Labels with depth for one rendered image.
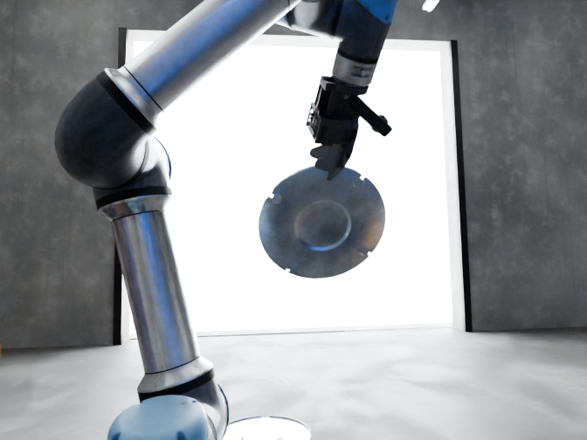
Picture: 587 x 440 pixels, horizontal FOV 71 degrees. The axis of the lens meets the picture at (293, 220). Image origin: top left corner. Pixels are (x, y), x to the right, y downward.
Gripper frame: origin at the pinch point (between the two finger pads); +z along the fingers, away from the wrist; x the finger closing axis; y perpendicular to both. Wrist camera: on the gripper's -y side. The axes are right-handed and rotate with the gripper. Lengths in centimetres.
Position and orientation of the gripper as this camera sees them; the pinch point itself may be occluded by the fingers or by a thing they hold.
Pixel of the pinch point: (332, 173)
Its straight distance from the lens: 88.4
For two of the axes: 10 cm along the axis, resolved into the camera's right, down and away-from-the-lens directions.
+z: -2.0, 7.7, 6.1
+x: 2.2, 6.4, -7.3
